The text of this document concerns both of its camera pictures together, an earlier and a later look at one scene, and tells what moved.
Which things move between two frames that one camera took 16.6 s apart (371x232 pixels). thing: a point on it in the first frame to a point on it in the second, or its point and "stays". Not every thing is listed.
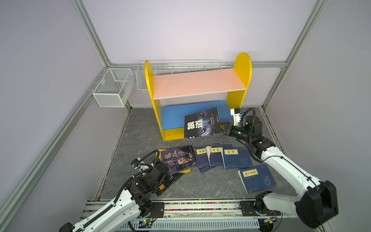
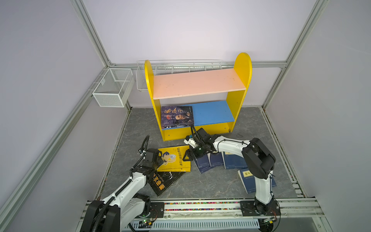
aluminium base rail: [233, 208] stays
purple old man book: [180, 159] to [177, 116]
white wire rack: [173, 66] stays
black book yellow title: [168, 181] stays
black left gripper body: [155, 164] to [156, 165]
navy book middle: [214, 153] stays
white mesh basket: [114, 88] stays
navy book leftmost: [202, 159] stays
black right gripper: [228, 129] to [189, 152]
